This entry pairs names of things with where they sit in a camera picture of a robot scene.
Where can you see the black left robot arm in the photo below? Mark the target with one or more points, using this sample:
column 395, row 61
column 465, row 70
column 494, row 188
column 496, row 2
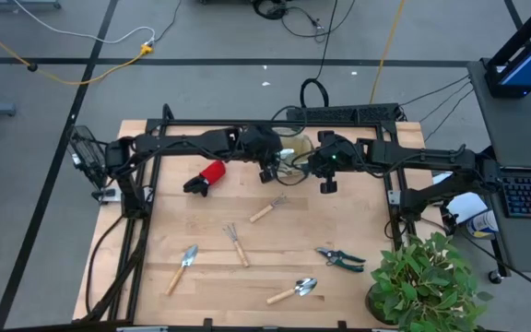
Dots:
column 178, row 143

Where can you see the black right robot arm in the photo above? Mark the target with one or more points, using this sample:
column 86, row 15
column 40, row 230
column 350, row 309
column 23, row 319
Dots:
column 422, row 157

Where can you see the white paper sheet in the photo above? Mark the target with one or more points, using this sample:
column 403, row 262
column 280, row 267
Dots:
column 441, row 178
column 468, row 205

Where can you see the grey equipment cart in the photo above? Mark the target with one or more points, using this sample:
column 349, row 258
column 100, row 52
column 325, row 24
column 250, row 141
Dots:
column 514, row 124

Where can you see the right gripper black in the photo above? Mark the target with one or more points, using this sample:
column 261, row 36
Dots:
column 334, row 159

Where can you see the white labelled canister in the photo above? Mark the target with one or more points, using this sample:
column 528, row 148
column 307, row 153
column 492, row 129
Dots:
column 482, row 223

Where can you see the red black gardening glove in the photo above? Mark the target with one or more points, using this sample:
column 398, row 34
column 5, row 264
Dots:
column 212, row 173

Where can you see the small black ball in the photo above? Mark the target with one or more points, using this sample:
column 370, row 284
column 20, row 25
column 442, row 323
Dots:
column 32, row 67

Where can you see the black cart caster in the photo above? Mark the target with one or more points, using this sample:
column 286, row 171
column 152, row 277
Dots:
column 496, row 276

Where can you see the black table frame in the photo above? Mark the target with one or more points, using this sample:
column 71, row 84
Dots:
column 192, row 123

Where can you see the black plant pot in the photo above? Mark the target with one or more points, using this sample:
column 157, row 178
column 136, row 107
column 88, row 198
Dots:
column 372, row 304

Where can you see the beige green gardening bag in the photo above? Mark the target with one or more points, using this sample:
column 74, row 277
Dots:
column 300, row 138

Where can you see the green leafy plant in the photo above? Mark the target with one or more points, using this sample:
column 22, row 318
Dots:
column 422, row 286

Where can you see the white metal bracket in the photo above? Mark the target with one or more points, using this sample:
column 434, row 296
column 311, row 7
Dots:
column 109, row 195
column 394, row 198

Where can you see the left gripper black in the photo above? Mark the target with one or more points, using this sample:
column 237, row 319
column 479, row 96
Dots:
column 261, row 147

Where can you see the black laptop keyboard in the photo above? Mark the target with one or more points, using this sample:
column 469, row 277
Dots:
column 530, row 196

